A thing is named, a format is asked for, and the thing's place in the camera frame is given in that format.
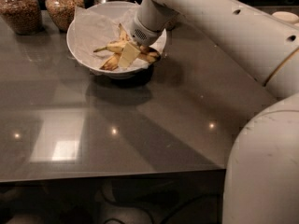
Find black cable under table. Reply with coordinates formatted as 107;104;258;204
99;177;225;224

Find white ceramic bowl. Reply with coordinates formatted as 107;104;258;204
65;1;168;80

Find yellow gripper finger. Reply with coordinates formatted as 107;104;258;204
118;42;141;68

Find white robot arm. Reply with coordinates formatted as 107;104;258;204
130;0;299;224

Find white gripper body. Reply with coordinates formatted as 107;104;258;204
130;0;179;47

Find yellow spotted banana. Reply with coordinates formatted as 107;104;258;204
93;41;161;65

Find glass jar far left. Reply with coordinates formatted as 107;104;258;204
0;0;42;35

